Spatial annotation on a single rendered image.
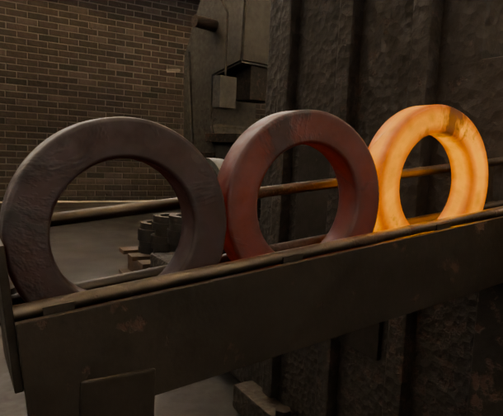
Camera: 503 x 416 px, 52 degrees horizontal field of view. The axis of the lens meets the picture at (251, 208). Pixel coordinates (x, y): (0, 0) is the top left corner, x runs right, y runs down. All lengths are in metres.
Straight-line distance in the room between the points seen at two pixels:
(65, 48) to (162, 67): 1.20
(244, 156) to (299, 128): 0.07
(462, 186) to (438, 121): 0.10
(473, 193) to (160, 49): 6.49
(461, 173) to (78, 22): 6.29
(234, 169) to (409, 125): 0.22
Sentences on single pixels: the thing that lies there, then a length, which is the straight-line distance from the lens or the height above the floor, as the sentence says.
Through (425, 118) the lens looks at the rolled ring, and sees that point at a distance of 0.61.
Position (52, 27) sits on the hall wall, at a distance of 6.70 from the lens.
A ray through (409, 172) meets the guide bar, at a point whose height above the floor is 0.69.
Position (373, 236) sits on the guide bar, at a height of 0.63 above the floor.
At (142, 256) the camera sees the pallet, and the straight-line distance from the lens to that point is 2.74.
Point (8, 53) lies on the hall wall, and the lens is 6.58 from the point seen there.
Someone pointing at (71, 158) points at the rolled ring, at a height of 0.70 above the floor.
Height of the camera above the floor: 0.71
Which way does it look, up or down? 6 degrees down
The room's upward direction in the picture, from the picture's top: 3 degrees clockwise
